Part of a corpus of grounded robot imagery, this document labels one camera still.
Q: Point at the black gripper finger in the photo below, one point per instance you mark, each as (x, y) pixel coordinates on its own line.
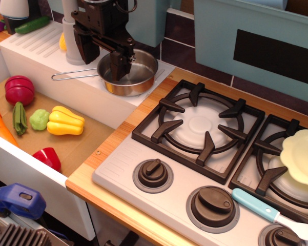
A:
(88, 50)
(120, 64)

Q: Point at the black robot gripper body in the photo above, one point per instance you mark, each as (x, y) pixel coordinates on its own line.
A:
(106, 22)

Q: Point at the steel pot with wire handle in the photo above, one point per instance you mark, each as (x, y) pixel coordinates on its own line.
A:
(139, 80)

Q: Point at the left brown stove knob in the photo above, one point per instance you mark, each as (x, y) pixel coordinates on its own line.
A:
(153, 176)

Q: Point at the brown stove knob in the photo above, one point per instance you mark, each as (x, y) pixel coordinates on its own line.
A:
(277, 235)
(212, 209)
(153, 176)

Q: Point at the grey toy stove top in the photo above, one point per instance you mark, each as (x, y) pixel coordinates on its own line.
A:
(169, 207)

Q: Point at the middle brown stove knob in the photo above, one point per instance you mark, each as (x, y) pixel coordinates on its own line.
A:
(212, 209)

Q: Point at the right brown stove knob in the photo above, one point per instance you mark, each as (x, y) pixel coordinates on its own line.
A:
(277, 235)

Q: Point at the grey toy faucet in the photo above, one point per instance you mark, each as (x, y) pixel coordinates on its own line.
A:
(72, 54)

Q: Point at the white toy sink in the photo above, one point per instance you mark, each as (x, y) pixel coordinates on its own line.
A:
(37, 56)

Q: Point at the green toy cucumber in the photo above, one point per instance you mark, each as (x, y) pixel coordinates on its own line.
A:
(33, 25)

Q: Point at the yellow toy bell pepper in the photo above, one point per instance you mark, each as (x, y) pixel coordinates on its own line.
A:
(62, 121)

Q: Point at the red toy onion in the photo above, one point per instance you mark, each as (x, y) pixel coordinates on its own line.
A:
(19, 89)

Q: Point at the white and black cup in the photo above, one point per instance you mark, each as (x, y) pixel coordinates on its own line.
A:
(14, 10)

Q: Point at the light green toy lettuce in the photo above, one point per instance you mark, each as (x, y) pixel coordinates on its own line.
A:
(39, 119)

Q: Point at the green toy bean pods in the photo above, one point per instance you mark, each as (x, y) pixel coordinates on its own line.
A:
(19, 119)

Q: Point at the red toy pepper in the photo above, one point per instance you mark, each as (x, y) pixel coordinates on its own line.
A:
(49, 157)

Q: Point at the left dark burner grate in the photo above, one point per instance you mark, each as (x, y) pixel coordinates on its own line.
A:
(201, 129)

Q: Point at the dark burner grate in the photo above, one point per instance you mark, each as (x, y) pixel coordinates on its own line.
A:
(201, 129)
(262, 174)

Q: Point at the teal range hood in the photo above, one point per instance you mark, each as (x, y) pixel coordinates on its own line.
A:
(261, 43)

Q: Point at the blue plastic clamp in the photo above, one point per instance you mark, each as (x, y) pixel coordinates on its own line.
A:
(22, 201)

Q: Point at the right dark burner grate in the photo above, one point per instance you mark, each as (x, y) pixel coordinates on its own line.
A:
(262, 174)

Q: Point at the black ribbed heat sink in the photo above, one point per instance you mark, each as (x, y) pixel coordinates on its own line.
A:
(17, 235)

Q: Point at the pale yellow toy plate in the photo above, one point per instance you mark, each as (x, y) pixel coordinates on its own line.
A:
(294, 156)

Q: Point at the blue handled white spatula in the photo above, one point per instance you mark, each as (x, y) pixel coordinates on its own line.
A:
(269, 213)

